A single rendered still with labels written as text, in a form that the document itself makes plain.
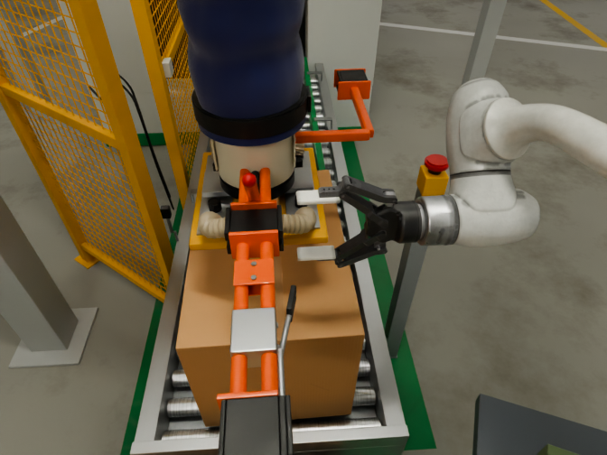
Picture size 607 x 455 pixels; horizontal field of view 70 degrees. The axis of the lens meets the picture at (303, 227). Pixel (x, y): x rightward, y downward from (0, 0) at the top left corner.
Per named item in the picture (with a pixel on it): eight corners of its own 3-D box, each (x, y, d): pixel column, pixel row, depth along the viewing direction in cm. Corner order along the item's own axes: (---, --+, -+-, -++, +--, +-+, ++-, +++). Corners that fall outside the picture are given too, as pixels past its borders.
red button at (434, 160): (419, 164, 129) (422, 153, 126) (443, 163, 129) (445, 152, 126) (425, 179, 124) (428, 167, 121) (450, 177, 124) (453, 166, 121)
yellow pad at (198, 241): (204, 158, 115) (200, 142, 111) (242, 156, 115) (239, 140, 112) (190, 251, 90) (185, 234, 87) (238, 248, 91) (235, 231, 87)
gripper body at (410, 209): (427, 218, 72) (372, 220, 71) (418, 253, 77) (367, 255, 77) (415, 190, 77) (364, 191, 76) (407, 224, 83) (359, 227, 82)
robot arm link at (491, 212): (439, 246, 83) (435, 179, 83) (517, 243, 84) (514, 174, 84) (462, 251, 72) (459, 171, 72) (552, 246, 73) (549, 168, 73)
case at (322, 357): (218, 263, 161) (200, 175, 133) (324, 255, 163) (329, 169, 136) (205, 427, 117) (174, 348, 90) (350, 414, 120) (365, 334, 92)
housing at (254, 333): (233, 327, 65) (229, 309, 62) (278, 323, 65) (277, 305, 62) (230, 369, 60) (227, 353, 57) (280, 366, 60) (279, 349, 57)
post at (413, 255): (379, 345, 197) (420, 164, 129) (394, 344, 198) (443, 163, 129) (382, 358, 192) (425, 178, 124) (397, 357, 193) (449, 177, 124)
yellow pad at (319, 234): (275, 154, 116) (275, 138, 112) (312, 153, 116) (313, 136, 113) (281, 246, 91) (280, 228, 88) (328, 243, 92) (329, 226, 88)
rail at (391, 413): (314, 90, 293) (314, 63, 280) (322, 90, 293) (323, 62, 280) (378, 454, 126) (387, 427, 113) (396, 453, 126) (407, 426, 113)
